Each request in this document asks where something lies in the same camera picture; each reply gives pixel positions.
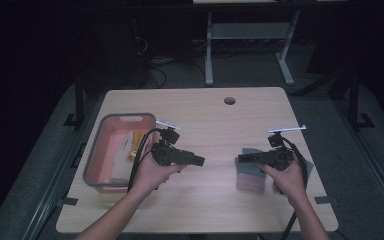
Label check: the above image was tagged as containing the grey metal desk frame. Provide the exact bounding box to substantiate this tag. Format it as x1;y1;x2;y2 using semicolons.
204;11;301;87

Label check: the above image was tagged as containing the black tape strip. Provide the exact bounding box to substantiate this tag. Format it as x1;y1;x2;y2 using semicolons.
56;197;80;207
314;196;340;206

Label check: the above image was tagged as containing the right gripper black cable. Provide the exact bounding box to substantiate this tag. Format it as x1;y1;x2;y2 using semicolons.
280;136;310;240

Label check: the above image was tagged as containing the person's left hand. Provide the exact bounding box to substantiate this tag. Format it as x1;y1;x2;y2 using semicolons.
129;134;186;196

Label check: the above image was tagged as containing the floor cable bundle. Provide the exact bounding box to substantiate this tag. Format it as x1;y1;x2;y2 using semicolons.
147;56;182;90

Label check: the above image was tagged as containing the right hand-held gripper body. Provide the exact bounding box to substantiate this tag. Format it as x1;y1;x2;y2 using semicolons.
263;124;308;172

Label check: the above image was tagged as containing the pink basin with grey rim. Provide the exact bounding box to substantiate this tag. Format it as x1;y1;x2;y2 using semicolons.
82;112;158;195

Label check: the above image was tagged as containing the black metal post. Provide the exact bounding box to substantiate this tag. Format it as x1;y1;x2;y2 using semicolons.
63;71;86;129
347;71;376;130

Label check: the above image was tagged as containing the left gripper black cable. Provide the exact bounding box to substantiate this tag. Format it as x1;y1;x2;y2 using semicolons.
127;128;163;194

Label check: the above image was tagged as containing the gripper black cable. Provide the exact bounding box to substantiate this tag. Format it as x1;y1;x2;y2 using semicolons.
280;136;310;240
127;128;163;194

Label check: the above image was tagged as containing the grey metal rail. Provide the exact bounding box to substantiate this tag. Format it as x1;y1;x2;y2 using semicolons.
21;99;103;240
334;99;384;231

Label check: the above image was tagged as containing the person's right hand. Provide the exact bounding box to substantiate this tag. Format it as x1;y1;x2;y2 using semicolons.
261;163;308;203

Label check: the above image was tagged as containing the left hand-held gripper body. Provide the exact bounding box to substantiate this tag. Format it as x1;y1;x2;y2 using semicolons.
151;119;184;168

